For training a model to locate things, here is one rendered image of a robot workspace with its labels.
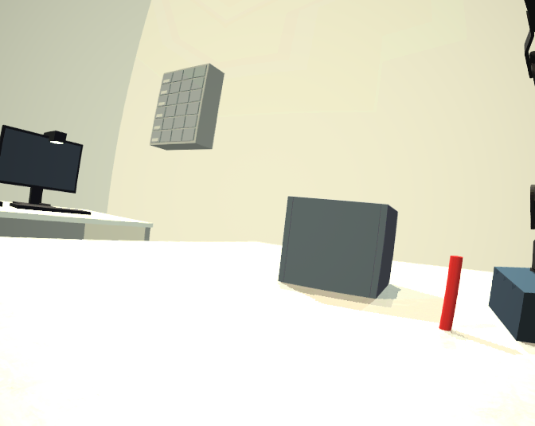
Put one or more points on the red peg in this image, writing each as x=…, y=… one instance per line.
x=451, y=294

